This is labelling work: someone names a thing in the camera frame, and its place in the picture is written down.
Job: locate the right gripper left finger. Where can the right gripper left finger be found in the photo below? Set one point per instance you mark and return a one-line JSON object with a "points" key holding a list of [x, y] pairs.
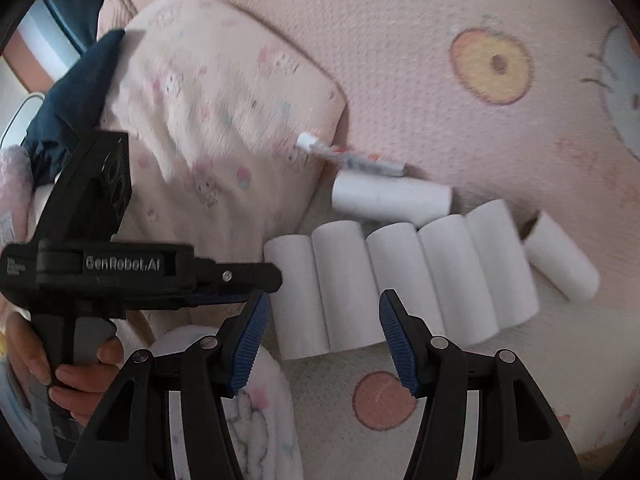
{"points": [[128, 436]]}

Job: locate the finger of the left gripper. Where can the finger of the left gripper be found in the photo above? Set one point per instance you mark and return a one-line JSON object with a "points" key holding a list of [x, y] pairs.
{"points": [[233, 283]]}

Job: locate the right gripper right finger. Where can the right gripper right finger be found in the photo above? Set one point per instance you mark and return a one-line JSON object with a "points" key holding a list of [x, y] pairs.
{"points": [[518, 435]]}

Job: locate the white paper roll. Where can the white paper roll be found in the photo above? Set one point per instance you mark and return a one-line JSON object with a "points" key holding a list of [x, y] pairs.
{"points": [[505, 266], [297, 306], [459, 280], [347, 285], [557, 257], [399, 263]]}

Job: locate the large glossy white tube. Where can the large glossy white tube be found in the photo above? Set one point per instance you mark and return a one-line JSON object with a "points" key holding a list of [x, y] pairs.
{"points": [[389, 199]]}

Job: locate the person's left hand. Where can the person's left hand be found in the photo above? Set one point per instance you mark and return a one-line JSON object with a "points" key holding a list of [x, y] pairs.
{"points": [[79, 389]]}

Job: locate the cream printed pillow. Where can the cream printed pillow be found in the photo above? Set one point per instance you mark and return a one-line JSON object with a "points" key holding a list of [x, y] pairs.
{"points": [[213, 103]]}

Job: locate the dark navy cloth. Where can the dark navy cloth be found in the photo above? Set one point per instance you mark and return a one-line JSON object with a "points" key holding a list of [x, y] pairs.
{"points": [[71, 109]]}

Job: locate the small white tube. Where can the small white tube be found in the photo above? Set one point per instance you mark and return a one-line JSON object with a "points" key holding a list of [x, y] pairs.
{"points": [[349, 159]]}

